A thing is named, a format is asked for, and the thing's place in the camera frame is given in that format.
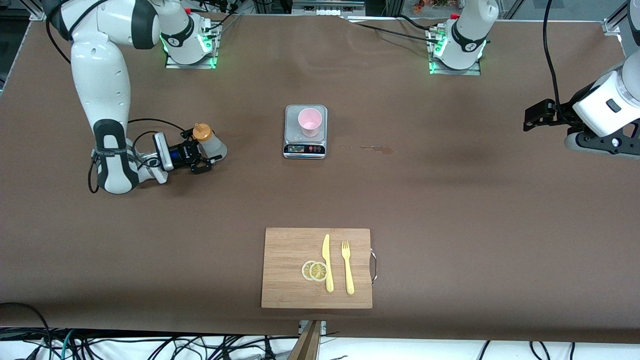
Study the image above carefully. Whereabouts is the clear orange-capped sauce bottle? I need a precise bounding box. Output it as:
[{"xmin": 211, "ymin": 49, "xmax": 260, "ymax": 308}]
[{"xmin": 192, "ymin": 123, "xmax": 228, "ymax": 161}]

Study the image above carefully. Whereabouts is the pink plastic cup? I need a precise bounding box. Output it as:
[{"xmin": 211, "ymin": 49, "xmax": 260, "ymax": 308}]
[{"xmin": 298, "ymin": 107, "xmax": 323, "ymax": 138}]

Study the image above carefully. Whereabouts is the silver digital kitchen scale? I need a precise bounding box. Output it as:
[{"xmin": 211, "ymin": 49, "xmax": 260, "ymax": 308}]
[{"xmin": 283, "ymin": 104, "xmax": 329, "ymax": 160}]

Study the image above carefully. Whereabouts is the brown table cover sheet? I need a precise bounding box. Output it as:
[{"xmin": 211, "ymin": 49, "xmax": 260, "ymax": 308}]
[{"xmin": 0, "ymin": 9, "xmax": 640, "ymax": 346}]

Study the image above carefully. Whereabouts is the yellow plastic knife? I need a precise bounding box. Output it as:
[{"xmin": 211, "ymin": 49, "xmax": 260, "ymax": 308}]
[{"xmin": 322, "ymin": 233, "xmax": 335, "ymax": 293}]

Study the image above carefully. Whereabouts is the yellow plastic fork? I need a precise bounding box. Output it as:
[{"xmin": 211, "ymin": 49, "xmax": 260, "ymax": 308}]
[{"xmin": 341, "ymin": 240, "xmax": 356, "ymax": 295}]

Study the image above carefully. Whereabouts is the grey power strip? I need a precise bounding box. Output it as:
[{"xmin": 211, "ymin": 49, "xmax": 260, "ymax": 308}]
[{"xmin": 291, "ymin": 0, "xmax": 367, "ymax": 17}]

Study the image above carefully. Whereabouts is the wooden strut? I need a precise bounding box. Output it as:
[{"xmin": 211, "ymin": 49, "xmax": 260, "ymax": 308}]
[{"xmin": 287, "ymin": 320, "xmax": 323, "ymax": 360}]

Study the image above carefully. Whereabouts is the grey metal arm base plate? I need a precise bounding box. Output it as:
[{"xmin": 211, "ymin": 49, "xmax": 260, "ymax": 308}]
[
  {"xmin": 429, "ymin": 55, "xmax": 482, "ymax": 76},
  {"xmin": 165, "ymin": 47, "xmax": 219, "ymax": 70}
]

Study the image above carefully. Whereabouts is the wooden board with metal handle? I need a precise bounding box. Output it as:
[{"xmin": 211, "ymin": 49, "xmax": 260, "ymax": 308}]
[{"xmin": 261, "ymin": 227, "xmax": 378, "ymax": 310}]

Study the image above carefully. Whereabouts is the black cable on table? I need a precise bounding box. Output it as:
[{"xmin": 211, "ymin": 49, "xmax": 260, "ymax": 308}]
[{"xmin": 340, "ymin": 15, "xmax": 441, "ymax": 43}]

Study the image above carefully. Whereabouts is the black floor cable loop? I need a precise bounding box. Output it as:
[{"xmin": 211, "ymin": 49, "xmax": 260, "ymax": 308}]
[{"xmin": 0, "ymin": 301, "xmax": 53, "ymax": 360}]

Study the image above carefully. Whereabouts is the teal floor cable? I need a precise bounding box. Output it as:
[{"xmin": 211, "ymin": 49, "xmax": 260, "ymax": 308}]
[{"xmin": 45, "ymin": 329, "xmax": 76, "ymax": 360}]

